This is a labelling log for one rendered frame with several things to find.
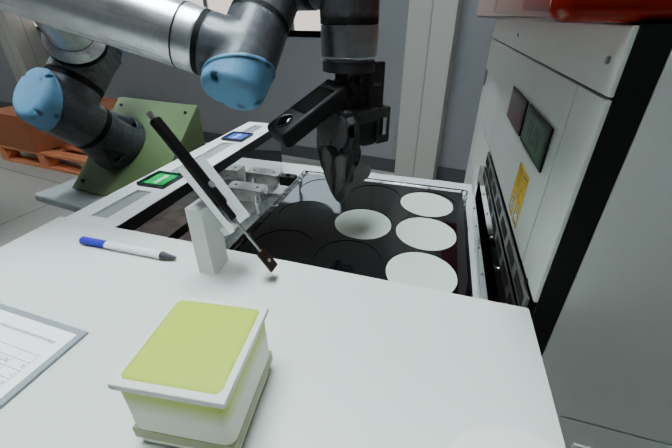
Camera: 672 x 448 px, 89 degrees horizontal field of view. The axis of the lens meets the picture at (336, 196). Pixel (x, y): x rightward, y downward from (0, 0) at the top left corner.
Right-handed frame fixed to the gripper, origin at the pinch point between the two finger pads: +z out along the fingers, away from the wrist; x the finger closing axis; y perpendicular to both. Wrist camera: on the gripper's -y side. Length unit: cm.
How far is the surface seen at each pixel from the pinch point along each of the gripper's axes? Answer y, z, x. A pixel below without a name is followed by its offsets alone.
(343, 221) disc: 3.4, 7.2, 2.4
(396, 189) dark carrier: 20.1, 7.2, 5.8
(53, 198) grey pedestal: -41, 15, 64
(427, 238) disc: 11.4, 7.2, -10.0
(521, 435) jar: -16.7, -8.9, -36.8
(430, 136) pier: 170, 53, 115
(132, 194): -25.9, 1.6, 23.1
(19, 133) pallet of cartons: -81, 67, 360
